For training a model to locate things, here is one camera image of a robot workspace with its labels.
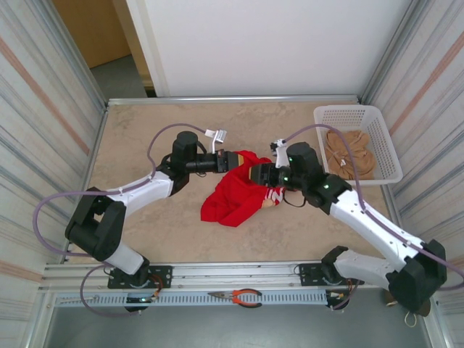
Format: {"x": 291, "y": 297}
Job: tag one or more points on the red t-shirt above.
{"x": 232, "y": 199}

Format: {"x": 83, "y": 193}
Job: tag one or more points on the white plastic basket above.
{"x": 384, "y": 145}

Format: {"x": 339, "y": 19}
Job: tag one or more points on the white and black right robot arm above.
{"x": 369, "y": 224}

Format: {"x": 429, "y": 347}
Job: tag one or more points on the tan crumpled garment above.
{"x": 362, "y": 159}

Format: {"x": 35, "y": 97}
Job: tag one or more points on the thin aluminium table edge bar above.
{"x": 235, "y": 98}

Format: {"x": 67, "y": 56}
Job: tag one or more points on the small circuit board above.
{"x": 337, "y": 295}
{"x": 141, "y": 299}

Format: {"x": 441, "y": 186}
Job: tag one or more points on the wooden door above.
{"x": 90, "y": 29}

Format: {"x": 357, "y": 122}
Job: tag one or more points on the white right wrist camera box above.
{"x": 280, "y": 152}

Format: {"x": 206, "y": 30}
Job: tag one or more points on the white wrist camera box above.
{"x": 280, "y": 152}
{"x": 219, "y": 135}

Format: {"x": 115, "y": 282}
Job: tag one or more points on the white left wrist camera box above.
{"x": 219, "y": 135}

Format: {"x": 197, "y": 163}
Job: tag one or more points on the wide aluminium mounting rail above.
{"x": 235, "y": 272}

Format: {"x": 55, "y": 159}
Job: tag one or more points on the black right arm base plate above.
{"x": 308, "y": 273}

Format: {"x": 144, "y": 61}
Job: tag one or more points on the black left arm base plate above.
{"x": 163, "y": 275}

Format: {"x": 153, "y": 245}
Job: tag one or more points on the aluminium frame post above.
{"x": 391, "y": 54}
{"x": 77, "y": 54}

